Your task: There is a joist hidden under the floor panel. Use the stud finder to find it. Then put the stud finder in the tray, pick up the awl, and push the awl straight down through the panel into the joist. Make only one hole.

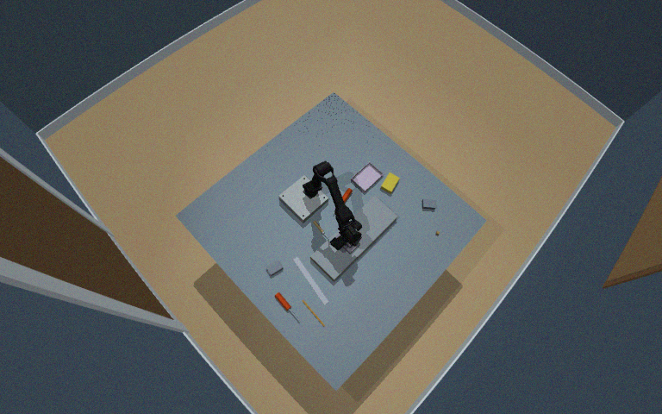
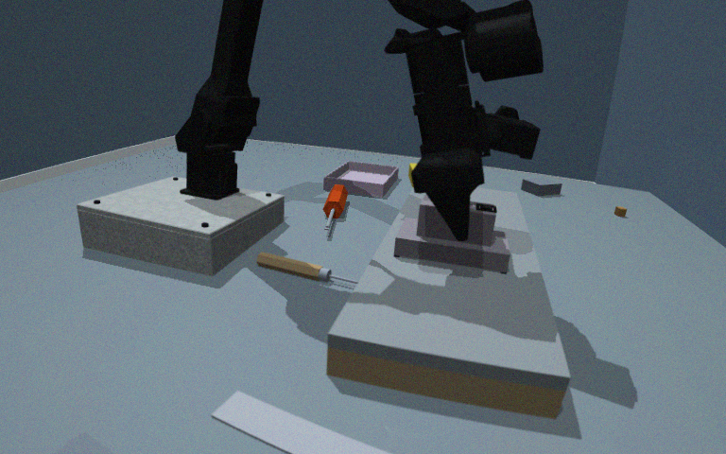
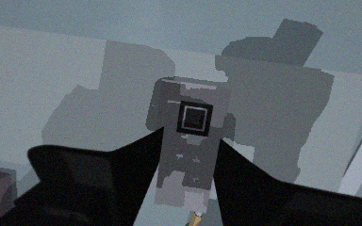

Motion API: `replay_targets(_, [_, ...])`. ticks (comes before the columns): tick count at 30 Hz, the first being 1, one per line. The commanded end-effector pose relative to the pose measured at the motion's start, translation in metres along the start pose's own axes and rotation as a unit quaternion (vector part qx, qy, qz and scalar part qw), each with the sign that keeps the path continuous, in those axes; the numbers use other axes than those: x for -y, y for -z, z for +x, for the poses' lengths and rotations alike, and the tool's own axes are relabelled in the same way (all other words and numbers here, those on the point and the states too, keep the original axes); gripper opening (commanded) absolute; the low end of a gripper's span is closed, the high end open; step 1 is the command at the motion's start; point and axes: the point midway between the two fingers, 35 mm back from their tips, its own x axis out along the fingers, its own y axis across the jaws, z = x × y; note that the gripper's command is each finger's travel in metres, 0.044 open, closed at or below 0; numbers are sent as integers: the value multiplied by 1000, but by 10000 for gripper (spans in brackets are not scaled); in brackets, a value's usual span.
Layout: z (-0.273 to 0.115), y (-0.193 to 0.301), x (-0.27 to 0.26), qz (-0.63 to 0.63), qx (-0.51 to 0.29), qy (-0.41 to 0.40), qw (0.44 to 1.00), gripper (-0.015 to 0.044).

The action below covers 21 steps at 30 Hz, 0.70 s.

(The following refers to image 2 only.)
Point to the yellow rectangular block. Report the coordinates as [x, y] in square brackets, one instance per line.
[411, 167]

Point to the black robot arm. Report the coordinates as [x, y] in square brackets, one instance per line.
[499, 43]

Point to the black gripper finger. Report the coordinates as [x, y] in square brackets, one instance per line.
[453, 205]

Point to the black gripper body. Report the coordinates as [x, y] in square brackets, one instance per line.
[447, 126]

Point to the grey rectangular panel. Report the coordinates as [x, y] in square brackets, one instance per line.
[455, 332]

